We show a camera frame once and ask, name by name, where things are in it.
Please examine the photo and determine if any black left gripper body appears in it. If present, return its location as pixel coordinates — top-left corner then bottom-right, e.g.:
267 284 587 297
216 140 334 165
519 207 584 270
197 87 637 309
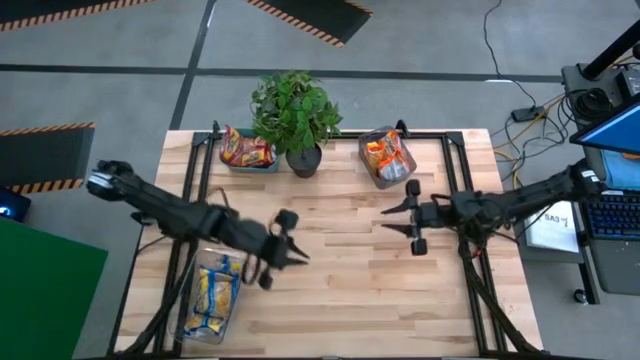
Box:
244 208 300 291

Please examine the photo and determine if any light blue cloth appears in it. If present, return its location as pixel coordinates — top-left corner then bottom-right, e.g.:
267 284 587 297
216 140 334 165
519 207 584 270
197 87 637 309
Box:
602 149 640 191

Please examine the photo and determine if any coiled black cable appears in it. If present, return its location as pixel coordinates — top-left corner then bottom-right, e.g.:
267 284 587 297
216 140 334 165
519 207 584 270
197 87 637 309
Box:
569 87 615 121

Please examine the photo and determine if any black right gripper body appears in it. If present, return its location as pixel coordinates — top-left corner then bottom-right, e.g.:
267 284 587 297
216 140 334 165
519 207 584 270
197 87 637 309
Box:
406 178 455 257

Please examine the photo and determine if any clear plastic bin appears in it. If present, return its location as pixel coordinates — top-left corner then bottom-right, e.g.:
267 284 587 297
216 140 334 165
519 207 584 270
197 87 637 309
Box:
169 247 248 347

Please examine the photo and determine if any teal plastic bin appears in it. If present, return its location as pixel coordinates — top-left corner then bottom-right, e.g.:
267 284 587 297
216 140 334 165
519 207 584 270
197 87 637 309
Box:
218 127 282 175

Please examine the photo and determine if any black camera pole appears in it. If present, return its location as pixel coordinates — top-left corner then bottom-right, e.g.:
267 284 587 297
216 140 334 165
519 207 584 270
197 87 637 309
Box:
582 19 640 81

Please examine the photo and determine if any potted green plant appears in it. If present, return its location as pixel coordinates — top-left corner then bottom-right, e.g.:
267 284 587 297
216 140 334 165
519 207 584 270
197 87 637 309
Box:
249 69 345 180

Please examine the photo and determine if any black backlit keyboard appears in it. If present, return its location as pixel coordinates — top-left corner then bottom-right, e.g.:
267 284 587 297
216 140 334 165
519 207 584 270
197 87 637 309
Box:
585 192 640 242

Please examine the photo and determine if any grey translucent plastic bin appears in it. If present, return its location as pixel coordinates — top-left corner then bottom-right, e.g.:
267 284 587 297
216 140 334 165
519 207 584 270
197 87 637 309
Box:
357 125 419 191

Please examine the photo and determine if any black striped-edge floor mat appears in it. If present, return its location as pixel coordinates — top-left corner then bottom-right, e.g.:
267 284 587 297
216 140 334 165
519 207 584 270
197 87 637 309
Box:
243 0 374 49
0 122 96 195
0 0 154 32

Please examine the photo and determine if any white paper note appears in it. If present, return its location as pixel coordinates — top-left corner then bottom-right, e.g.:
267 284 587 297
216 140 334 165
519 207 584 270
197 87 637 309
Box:
523 199 581 254

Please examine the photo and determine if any green floor board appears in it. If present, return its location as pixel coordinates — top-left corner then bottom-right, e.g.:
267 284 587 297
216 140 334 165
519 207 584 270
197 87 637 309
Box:
0 216 110 360

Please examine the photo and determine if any black floor cable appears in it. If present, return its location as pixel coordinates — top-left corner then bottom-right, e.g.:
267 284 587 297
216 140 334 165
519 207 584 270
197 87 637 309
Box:
482 0 539 111

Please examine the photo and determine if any black device with blue light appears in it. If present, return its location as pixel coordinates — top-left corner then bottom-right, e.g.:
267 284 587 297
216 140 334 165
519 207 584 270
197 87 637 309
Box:
0 186 32 224

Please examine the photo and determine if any black box device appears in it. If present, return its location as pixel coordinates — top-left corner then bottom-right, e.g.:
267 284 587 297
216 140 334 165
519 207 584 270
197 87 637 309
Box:
614 67 640 99

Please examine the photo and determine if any black power brick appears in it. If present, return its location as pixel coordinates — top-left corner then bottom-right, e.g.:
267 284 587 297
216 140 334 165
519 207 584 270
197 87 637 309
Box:
510 105 546 124

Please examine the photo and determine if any blue-screen computer monitor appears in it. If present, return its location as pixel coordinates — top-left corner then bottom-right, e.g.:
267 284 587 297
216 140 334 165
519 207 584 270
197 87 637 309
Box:
569 92 640 156

